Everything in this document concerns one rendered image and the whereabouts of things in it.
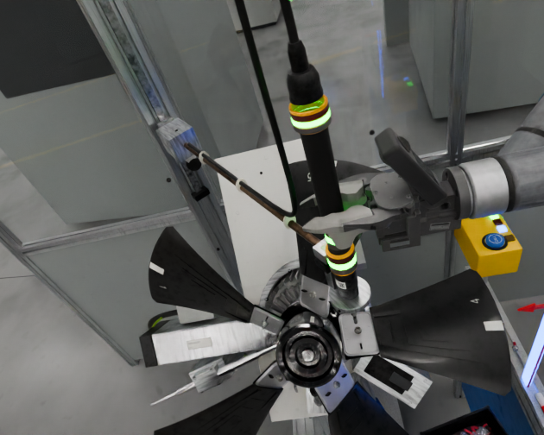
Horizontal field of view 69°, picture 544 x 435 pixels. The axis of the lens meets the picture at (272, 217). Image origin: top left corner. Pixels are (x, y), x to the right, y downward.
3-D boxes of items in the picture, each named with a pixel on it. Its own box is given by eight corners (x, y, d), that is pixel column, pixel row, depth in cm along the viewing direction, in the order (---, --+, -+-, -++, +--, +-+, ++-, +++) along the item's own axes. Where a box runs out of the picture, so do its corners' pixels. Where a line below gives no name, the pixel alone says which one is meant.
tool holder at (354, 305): (313, 290, 70) (302, 255, 64) (342, 267, 72) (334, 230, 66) (349, 322, 64) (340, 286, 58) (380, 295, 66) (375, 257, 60)
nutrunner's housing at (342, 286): (336, 304, 70) (268, 47, 40) (351, 291, 71) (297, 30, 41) (351, 318, 67) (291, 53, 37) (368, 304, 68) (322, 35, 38)
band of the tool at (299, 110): (287, 129, 46) (281, 107, 44) (314, 112, 47) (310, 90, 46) (310, 141, 43) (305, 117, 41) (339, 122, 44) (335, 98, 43)
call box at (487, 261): (452, 237, 113) (454, 211, 106) (490, 230, 111) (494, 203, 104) (475, 282, 101) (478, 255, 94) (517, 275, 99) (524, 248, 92)
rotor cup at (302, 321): (264, 318, 84) (252, 340, 72) (324, 286, 82) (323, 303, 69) (299, 377, 84) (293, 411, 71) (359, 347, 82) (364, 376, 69)
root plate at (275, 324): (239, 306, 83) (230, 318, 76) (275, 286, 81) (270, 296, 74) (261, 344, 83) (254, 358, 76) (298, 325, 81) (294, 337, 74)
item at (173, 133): (166, 152, 110) (152, 126, 105) (187, 140, 112) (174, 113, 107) (181, 165, 103) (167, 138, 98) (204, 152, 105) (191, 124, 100)
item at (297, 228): (185, 148, 102) (182, 144, 101) (189, 146, 102) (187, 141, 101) (324, 255, 64) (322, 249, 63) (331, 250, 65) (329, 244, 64)
